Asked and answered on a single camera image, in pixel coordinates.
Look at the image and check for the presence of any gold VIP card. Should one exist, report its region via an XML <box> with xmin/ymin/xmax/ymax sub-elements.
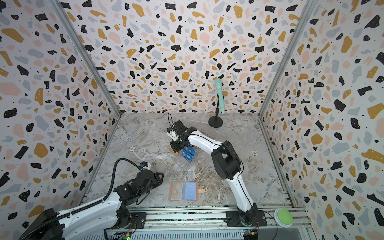
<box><xmin>171</xmin><ymin>148</ymin><xmax>179</xmax><ymax>156</ymax></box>
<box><xmin>169</xmin><ymin>182</ymin><xmax>184</xmax><ymax>201</ymax></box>

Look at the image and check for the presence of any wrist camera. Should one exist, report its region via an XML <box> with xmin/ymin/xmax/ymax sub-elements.
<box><xmin>139</xmin><ymin>162</ymin><xmax>151</xmax><ymax>170</ymax></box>
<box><xmin>167</xmin><ymin>127</ymin><xmax>179</xmax><ymax>141</ymax></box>

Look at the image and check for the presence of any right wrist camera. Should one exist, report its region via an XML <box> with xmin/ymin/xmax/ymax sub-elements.
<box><xmin>167</xmin><ymin>127</ymin><xmax>179</xmax><ymax>141</ymax></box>

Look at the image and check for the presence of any pink leather card holder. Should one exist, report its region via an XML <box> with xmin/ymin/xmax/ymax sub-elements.
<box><xmin>180</xmin><ymin>182</ymin><xmax>208</xmax><ymax>201</ymax></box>

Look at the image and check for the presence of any blue card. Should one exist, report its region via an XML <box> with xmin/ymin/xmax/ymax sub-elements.
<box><xmin>186</xmin><ymin>146</ymin><xmax>196</xmax><ymax>156</ymax></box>
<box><xmin>182</xmin><ymin>150</ymin><xmax>194</xmax><ymax>163</ymax></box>

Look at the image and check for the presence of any black microphone stand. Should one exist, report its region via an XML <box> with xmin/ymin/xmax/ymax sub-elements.
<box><xmin>209</xmin><ymin>93</ymin><xmax>225</xmax><ymax>128</ymax></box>

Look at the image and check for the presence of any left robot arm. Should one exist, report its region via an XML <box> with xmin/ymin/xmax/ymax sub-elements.
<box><xmin>20</xmin><ymin>170</ymin><xmax>164</xmax><ymax>240</ymax></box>

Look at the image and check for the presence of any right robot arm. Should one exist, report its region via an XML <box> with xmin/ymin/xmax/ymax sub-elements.
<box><xmin>167</xmin><ymin>121</ymin><xmax>267</xmax><ymax>227</ymax></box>

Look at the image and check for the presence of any black corrugated cable conduit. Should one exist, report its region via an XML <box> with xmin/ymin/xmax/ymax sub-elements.
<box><xmin>18</xmin><ymin>157</ymin><xmax>142</xmax><ymax>240</ymax></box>

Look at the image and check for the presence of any green push button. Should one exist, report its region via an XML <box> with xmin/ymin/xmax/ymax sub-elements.
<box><xmin>274</xmin><ymin>208</ymin><xmax>293</xmax><ymax>228</ymax></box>

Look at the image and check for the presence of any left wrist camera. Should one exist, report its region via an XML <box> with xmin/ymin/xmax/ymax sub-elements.
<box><xmin>139</xmin><ymin>162</ymin><xmax>151</xmax><ymax>170</ymax></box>

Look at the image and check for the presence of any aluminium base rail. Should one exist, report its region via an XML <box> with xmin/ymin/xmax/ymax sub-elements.
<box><xmin>53</xmin><ymin>205</ymin><xmax>317</xmax><ymax>240</ymax></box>

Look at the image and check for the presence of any mint green microphone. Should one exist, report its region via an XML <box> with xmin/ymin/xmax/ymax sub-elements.
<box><xmin>215</xmin><ymin>78</ymin><xmax>225</xmax><ymax>115</ymax></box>

